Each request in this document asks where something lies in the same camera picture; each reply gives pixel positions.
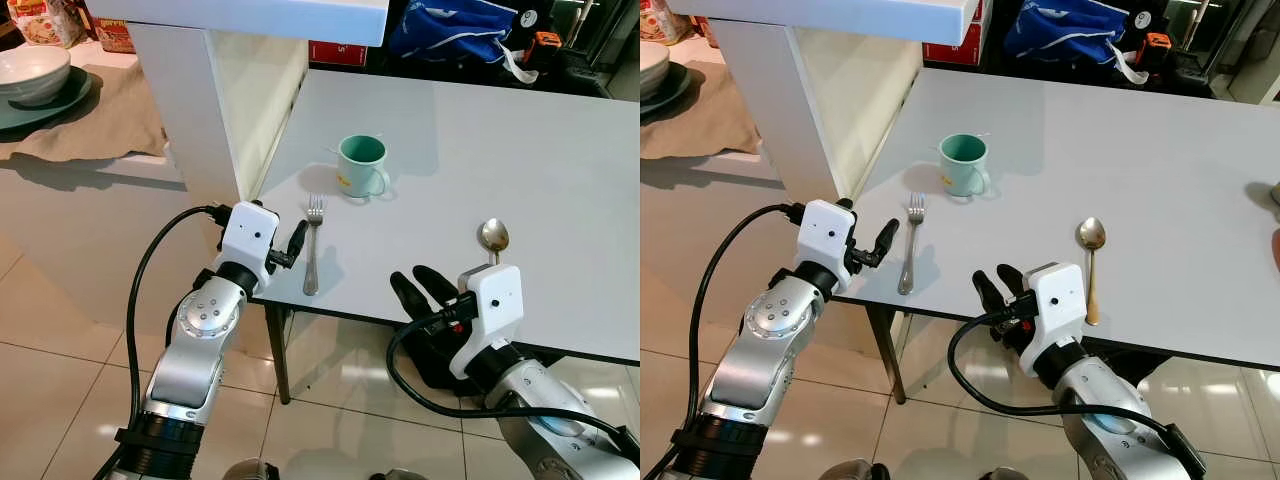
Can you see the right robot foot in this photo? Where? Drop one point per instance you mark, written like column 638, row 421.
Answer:
column 1002, row 474
column 400, row 475

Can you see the dark metal table leg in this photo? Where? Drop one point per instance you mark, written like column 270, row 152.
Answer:
column 278, row 355
column 888, row 355

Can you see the orange and black device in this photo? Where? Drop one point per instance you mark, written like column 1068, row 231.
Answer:
column 546, row 48
column 1158, row 48

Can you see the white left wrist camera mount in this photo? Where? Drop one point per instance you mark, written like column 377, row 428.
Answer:
column 248, row 232
column 826, row 232

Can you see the dark green plate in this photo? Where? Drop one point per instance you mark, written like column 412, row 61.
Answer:
column 678, row 95
column 65, row 108

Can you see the blue bag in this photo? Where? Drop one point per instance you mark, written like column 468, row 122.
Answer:
column 450, row 30
column 1065, row 30

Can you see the red box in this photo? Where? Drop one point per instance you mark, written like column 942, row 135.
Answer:
column 338, row 53
column 955, row 52

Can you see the metal spoon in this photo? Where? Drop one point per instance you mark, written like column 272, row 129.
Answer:
column 493, row 236
column 1091, row 235

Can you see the beige cloth placemat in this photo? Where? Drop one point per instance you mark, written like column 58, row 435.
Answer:
column 115, row 125
column 715, row 125

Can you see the silver metal fork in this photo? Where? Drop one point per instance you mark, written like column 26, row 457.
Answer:
column 313, row 245
column 911, row 245

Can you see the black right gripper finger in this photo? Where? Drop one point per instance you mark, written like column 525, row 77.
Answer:
column 436, row 281
column 987, row 292
column 407, row 293
column 1012, row 279

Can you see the printed food package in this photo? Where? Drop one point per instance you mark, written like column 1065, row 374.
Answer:
column 668, row 18
column 45, row 20

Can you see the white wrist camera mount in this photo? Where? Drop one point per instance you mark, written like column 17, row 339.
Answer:
column 1057, row 305
column 826, row 232
column 492, row 310
column 248, row 232

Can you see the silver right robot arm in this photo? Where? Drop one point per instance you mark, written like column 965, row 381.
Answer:
column 1115, row 415
column 555, row 410

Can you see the white ceramic bowl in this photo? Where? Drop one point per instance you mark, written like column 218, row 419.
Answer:
column 652, row 68
column 32, row 72

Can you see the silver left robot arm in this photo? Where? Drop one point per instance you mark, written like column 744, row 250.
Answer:
column 765, row 345
column 195, row 350

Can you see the white counter with pillar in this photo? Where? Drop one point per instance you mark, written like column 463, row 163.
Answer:
column 200, row 100
column 790, row 100

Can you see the green ceramic mug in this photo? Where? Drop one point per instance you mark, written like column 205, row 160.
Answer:
column 360, row 165
column 962, row 163

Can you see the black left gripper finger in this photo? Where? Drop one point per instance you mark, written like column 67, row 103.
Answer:
column 886, row 236
column 298, row 236

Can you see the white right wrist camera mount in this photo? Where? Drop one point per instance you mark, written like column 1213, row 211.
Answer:
column 1057, row 305
column 492, row 310

